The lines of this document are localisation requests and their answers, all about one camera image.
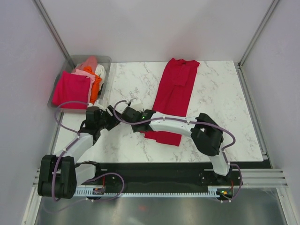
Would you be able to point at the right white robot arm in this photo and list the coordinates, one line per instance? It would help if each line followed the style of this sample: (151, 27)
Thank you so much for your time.
(206, 135)

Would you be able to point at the white slotted cable duct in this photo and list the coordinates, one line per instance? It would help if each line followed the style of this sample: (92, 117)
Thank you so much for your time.
(95, 192)

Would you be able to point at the light pink t shirt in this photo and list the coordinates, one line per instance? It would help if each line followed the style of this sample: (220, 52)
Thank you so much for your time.
(92, 80)

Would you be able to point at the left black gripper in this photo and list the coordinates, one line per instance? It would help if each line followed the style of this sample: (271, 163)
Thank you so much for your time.
(113, 122)

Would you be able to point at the white t shirt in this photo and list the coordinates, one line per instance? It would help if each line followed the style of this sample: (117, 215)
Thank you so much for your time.
(100, 71)

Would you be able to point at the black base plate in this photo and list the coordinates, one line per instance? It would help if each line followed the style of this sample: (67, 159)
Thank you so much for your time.
(191, 175)

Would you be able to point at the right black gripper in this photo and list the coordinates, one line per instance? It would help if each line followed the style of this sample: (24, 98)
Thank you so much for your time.
(133, 128)

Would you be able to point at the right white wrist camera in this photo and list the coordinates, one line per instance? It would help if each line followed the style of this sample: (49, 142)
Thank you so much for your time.
(135, 103)

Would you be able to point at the clear plastic bin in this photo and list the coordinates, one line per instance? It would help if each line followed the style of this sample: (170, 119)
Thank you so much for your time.
(71, 64)

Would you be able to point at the folded magenta t shirt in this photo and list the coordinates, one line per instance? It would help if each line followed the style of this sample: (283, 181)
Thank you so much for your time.
(73, 88)

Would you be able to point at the orange t shirt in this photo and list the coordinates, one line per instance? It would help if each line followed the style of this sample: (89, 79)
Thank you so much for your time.
(95, 86)

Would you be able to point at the salmon pink t shirt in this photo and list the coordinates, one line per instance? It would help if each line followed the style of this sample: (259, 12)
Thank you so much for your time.
(90, 62)

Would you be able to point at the red t shirt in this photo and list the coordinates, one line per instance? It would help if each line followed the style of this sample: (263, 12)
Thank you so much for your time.
(175, 88)

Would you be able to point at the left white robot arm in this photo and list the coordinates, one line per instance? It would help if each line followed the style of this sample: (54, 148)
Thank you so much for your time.
(60, 174)

